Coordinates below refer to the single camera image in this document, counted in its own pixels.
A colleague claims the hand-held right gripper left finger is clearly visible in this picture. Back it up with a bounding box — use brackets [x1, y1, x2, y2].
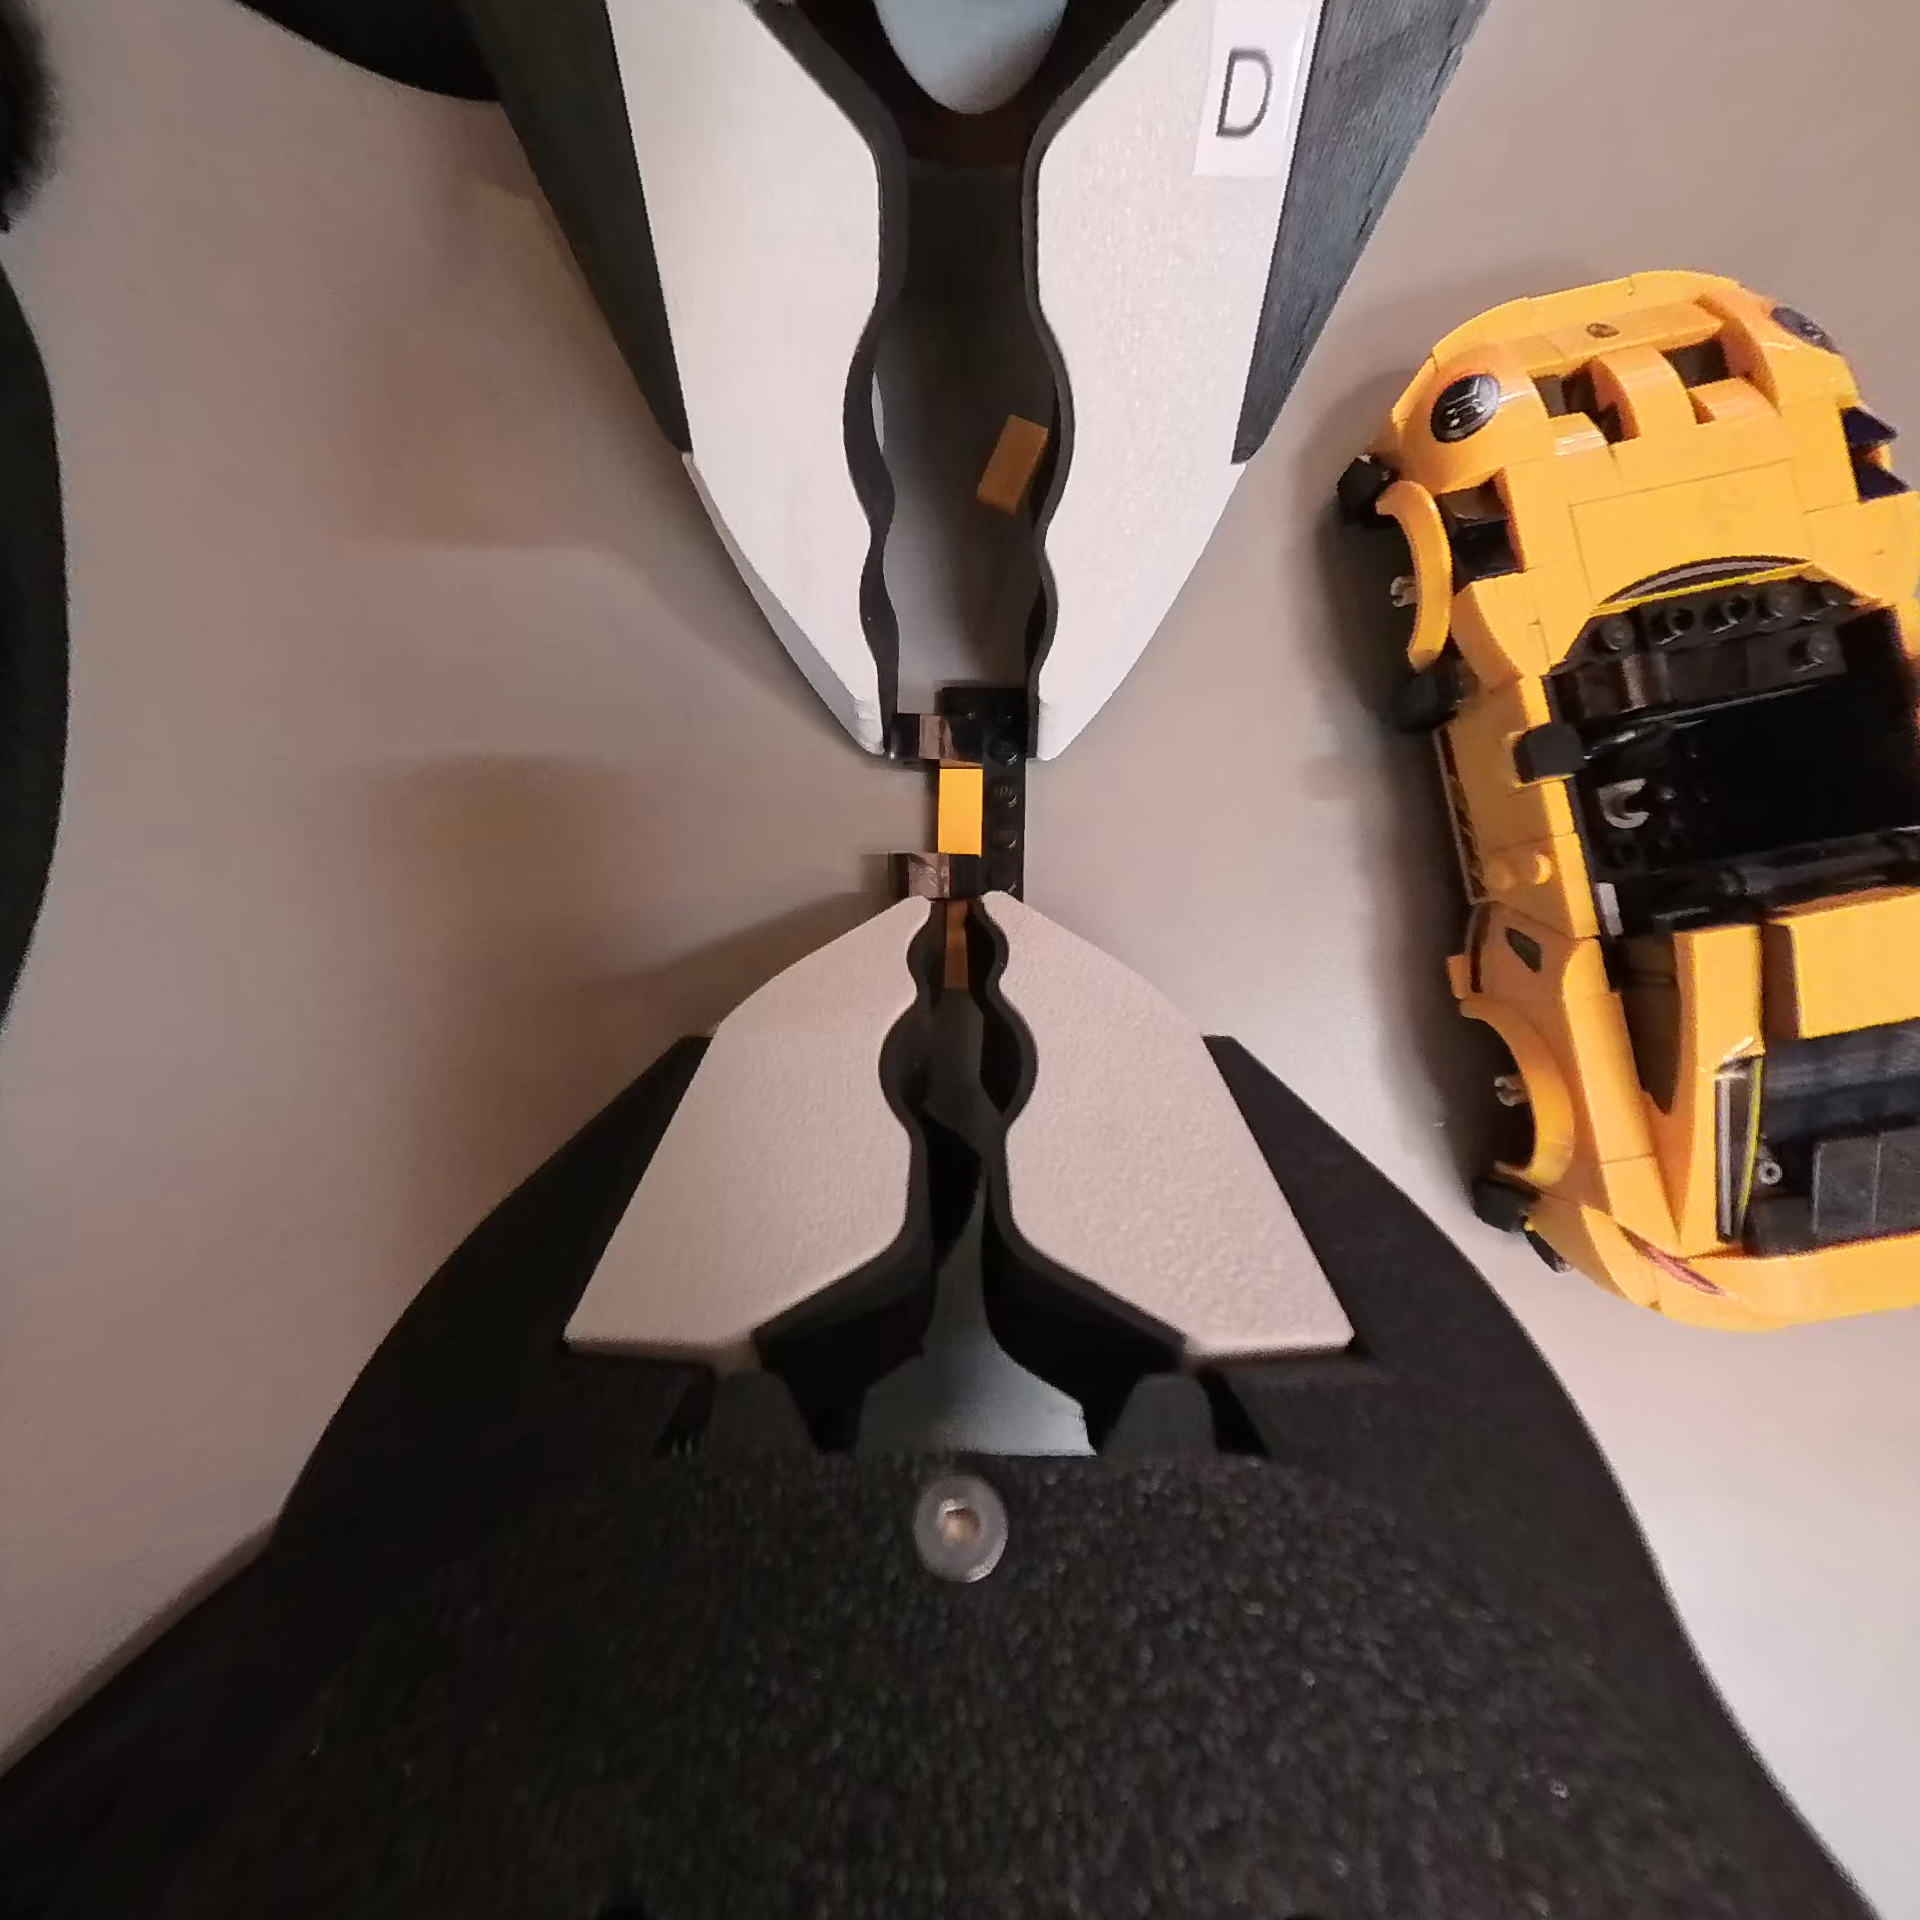
[568, 896, 942, 1374]

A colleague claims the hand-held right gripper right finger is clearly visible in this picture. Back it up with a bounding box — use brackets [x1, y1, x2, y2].
[979, 892, 1352, 1371]

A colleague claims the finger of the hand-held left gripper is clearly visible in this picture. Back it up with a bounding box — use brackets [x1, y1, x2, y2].
[1025, 0, 1321, 756]
[606, 0, 905, 756]

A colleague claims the black yellow lego plate assembly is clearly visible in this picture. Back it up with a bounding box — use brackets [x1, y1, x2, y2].
[873, 682, 1041, 910]

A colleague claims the yellow lego car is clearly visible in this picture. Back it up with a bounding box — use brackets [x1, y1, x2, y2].
[1336, 270, 1920, 1330]

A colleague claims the person's dark clothed torso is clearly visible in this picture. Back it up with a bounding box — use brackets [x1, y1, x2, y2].
[0, 0, 69, 1023]

